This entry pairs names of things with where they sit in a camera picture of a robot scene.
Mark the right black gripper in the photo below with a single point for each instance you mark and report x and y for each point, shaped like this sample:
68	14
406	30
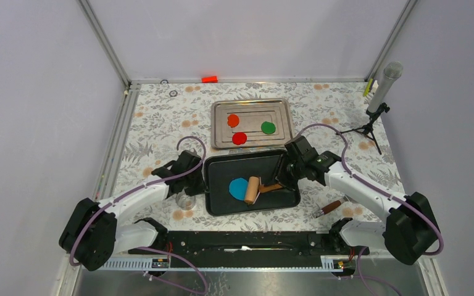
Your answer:
281	177

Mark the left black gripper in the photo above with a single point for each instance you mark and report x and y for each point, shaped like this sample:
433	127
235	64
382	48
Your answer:
201	189

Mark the small glass bowl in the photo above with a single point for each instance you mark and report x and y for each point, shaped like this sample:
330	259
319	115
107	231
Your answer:
185	202

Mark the black plastic tray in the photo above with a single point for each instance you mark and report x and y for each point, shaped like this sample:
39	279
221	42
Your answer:
220	171

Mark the wooden dough roller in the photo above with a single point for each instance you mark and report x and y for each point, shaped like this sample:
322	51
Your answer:
255	188

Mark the blue dough piece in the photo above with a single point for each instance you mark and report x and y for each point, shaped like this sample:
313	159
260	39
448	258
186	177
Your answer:
237	188

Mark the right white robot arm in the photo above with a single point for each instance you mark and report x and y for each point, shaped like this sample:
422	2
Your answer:
407	227

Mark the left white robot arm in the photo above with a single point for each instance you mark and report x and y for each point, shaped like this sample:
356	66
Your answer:
97	230

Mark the green dough disc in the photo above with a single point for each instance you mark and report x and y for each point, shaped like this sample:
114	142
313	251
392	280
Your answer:
268	127

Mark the red dough disc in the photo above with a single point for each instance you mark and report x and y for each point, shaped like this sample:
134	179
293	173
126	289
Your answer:
239	138

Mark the orange dough disc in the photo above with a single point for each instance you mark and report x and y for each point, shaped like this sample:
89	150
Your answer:
233	120

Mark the silver metal tray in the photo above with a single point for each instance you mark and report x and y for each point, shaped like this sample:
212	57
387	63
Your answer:
251	114

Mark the orange block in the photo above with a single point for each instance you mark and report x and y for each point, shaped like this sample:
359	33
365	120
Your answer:
209	79

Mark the grey microphone on tripod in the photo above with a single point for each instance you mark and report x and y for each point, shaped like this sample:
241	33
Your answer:
377	106

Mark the yellow marker pen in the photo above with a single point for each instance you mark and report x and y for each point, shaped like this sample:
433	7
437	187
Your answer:
368	87

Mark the brown handled tool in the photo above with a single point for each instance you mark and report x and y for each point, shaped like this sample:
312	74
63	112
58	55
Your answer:
329	208

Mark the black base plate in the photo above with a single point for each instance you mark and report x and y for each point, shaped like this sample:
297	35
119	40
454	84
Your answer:
259	249

